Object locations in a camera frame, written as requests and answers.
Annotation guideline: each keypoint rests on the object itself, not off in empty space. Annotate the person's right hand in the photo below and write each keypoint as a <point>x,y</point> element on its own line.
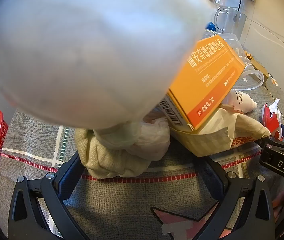
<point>280,203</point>

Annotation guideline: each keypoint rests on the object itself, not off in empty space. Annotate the white plastic bottle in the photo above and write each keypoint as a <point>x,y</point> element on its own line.
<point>241,102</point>

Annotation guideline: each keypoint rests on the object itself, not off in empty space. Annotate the white blurred plastic bag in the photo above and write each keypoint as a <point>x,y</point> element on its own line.
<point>82,50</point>

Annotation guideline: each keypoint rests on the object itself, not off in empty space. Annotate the clear plastic container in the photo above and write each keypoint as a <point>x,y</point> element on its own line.
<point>231,43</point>

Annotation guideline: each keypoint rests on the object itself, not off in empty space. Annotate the white crumpled tissue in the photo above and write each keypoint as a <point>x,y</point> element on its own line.
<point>152,140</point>

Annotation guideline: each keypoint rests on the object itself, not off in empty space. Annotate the yellow crumpled wrapper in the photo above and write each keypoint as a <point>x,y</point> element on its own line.
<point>247,55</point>

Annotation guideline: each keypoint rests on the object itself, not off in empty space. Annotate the beige paper bag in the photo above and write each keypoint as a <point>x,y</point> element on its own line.
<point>214,140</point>

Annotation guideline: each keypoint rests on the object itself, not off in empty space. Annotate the clear plastic lid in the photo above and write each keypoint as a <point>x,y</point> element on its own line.
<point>253,76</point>

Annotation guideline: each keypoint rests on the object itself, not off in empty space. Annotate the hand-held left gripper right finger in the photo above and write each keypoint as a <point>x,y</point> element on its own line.
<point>213,177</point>

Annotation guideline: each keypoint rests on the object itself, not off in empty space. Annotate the grey printed tablecloth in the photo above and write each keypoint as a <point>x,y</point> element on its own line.
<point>122,200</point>

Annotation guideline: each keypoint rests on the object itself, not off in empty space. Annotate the blue crumpled wrapper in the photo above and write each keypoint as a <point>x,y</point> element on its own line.
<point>210,26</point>

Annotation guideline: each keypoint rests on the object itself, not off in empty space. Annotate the clear glass pitcher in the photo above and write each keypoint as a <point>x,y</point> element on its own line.
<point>234,22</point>

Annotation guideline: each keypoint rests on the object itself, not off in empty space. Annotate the cream knitted cloth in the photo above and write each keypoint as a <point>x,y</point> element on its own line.
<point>102,160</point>

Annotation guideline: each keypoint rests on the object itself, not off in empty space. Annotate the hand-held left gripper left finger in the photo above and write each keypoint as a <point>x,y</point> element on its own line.
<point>68,177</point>

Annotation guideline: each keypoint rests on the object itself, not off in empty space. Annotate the orange medicine box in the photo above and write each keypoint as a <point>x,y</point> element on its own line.
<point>206,85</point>

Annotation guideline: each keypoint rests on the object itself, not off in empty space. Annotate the brown cardboard piece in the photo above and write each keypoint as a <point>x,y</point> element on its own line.
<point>258,67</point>

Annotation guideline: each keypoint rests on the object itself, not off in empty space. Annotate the red and white wipes packet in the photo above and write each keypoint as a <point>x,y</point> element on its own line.
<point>269,120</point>

